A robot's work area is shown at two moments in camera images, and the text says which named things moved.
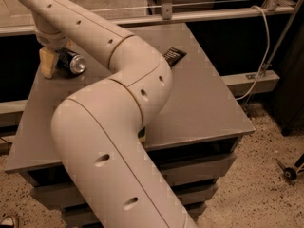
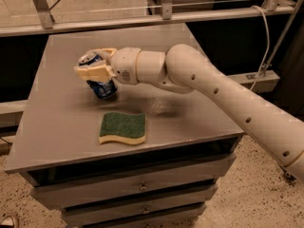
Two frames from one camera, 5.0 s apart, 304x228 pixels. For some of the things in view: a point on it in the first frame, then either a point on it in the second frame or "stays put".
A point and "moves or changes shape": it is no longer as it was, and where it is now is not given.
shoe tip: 8,220 stays put
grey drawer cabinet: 190,141 stays put
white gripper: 50,42 -> 124,65
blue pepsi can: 69,62 moves or changes shape
